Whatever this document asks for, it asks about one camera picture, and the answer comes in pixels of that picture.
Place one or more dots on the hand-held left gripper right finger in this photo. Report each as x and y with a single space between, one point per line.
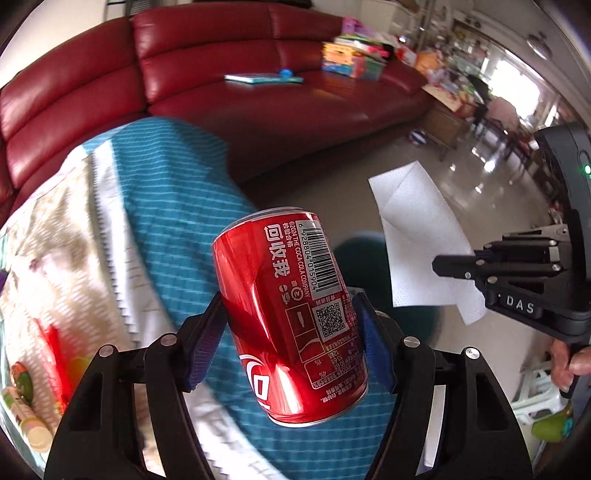
375 344

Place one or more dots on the small blue white ball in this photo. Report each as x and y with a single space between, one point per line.
418 137

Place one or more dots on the wooden side table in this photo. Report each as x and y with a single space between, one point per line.
445 115

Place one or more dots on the white tissue paper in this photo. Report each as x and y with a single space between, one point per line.
415 240

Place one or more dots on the colourful toy box stack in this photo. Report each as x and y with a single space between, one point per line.
355 55

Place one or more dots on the red soda can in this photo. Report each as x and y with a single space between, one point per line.
286 314

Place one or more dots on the black chair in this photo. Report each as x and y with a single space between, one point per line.
480 99

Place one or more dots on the white plastic stool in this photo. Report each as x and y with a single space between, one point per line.
540 397

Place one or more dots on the thin teal book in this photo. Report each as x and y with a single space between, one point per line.
263 78

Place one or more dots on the red leather sofa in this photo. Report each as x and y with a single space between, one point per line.
69 101

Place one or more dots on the small blue toy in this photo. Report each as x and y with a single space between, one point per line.
286 72

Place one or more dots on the green plastic toy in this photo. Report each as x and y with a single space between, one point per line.
551 427

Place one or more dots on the round ceiling lamp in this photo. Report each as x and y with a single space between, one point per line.
539 44

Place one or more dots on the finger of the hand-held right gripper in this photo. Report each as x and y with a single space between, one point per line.
461 267
526 244

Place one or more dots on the teal trash bin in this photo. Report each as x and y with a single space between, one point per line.
358 251

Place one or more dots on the patterned teal beige tablecloth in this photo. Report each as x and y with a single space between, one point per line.
152 184

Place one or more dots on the orange bag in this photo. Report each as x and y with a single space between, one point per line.
427 61

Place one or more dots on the orange red snack wrapper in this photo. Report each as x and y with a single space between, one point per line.
51 346

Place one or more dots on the yellow snack wrapper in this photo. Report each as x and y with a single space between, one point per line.
76 369

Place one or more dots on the person's right hand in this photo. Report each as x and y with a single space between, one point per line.
579 364

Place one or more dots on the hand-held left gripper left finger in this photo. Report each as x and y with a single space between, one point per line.
203 346

